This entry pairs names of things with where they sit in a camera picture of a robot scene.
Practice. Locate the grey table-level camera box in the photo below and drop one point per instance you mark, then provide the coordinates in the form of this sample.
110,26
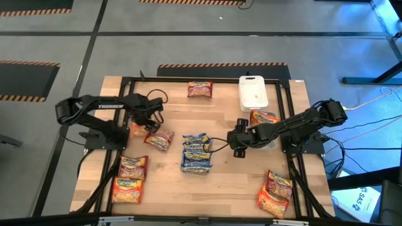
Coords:
203,220

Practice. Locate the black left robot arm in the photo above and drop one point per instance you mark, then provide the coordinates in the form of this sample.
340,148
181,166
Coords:
106,106

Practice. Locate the silver aluminium bracket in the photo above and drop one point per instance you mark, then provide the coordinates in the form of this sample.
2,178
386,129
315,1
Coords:
116,219
290,222

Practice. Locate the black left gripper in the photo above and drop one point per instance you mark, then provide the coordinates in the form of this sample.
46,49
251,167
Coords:
146,119

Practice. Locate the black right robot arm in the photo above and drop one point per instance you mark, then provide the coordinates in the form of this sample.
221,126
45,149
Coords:
292,125

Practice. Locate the orange chicken ramen pack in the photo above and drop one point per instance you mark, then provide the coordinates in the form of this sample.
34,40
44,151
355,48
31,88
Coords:
136,131
271,204
127,191
262,118

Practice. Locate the dark chair base leg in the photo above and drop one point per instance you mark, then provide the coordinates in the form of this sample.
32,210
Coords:
11,140

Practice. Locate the white plastic bin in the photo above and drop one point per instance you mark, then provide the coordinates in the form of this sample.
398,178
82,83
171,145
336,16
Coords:
248,91

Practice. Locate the black desk foot bar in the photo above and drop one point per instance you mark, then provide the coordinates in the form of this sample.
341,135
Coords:
361,180

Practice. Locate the stack of blue noodle packets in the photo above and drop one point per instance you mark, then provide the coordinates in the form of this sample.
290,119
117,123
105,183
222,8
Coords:
212,142

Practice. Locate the orange noodle packet by container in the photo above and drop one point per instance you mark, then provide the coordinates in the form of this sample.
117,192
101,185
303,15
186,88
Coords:
272,144

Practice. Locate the black aluminium table frame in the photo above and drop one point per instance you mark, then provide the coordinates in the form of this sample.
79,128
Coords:
157,79

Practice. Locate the black desk leg frame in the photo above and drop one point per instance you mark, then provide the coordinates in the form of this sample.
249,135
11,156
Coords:
370,80

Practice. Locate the white printed cardboard sheet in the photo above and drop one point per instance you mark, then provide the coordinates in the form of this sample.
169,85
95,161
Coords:
351,201

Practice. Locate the black hazard striped floor mat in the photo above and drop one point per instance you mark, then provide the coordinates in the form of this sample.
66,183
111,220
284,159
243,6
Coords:
25,80
34,5
191,2
220,73

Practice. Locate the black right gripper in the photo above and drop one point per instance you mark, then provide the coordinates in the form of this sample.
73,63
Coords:
239,138

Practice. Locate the blue soy sauce ramen pack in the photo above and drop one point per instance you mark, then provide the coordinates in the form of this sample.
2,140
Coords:
196,146
195,169
195,137
197,157

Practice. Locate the red beef ramen pack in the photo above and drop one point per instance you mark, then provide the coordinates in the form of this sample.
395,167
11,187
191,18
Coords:
133,168
160,140
200,89
279,185

